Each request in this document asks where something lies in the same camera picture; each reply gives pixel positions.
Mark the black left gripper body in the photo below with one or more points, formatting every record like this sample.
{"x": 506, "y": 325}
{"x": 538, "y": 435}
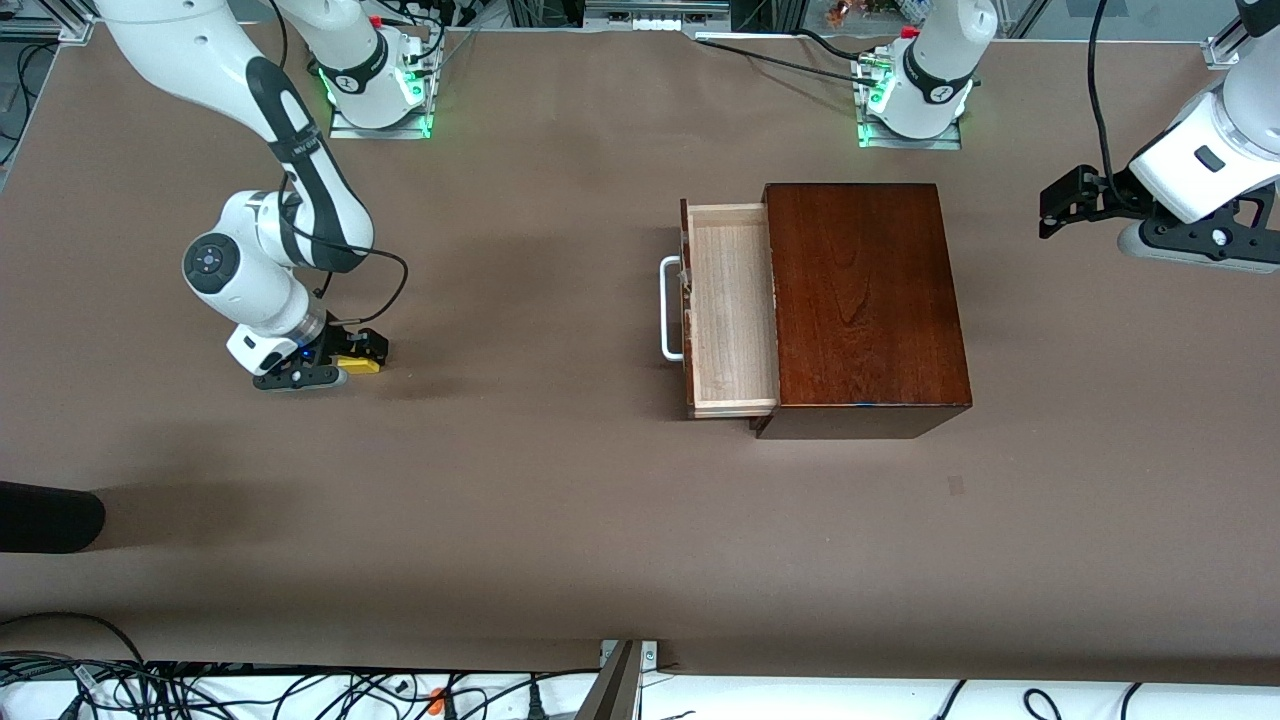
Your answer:
{"x": 1108, "y": 196}

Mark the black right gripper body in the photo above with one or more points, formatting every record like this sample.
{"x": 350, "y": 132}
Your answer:
{"x": 326, "y": 350}

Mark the yellow wooden cube block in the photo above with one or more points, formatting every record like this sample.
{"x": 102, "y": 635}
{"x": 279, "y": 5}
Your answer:
{"x": 360, "y": 366}

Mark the light wood drawer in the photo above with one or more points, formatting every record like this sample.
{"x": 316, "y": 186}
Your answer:
{"x": 730, "y": 320}

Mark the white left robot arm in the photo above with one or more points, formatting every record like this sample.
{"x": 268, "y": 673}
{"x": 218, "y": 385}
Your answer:
{"x": 940, "y": 60}

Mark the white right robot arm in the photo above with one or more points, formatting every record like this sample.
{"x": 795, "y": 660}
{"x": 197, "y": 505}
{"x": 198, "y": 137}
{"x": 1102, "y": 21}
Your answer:
{"x": 250, "y": 290}

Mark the dark brown wooden cabinet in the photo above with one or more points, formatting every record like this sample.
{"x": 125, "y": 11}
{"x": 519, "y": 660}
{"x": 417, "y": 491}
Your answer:
{"x": 870, "y": 300}

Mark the black ribbed cylindrical object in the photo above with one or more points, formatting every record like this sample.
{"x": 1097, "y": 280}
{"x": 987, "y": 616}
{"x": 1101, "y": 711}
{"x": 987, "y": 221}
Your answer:
{"x": 50, "y": 515}

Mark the aluminium profile beam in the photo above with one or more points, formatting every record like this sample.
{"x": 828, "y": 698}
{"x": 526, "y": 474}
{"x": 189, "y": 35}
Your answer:
{"x": 612, "y": 690}

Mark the grey power strip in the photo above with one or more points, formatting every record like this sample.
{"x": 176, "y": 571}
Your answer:
{"x": 655, "y": 15}

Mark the aluminium frame corner post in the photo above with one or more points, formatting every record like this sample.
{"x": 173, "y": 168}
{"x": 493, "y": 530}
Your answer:
{"x": 1222, "y": 52}

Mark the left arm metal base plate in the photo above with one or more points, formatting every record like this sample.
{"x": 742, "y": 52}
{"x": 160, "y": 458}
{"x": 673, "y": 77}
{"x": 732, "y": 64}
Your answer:
{"x": 910, "y": 143}

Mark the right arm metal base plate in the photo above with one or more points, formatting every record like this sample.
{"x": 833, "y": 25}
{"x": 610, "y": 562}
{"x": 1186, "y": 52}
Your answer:
{"x": 380, "y": 132}

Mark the silver metal bracket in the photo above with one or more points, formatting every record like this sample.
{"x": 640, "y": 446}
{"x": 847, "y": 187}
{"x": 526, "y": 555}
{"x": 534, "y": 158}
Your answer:
{"x": 650, "y": 655}

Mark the aluminium frame rail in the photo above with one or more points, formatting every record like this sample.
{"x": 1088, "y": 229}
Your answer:
{"x": 50, "y": 30}

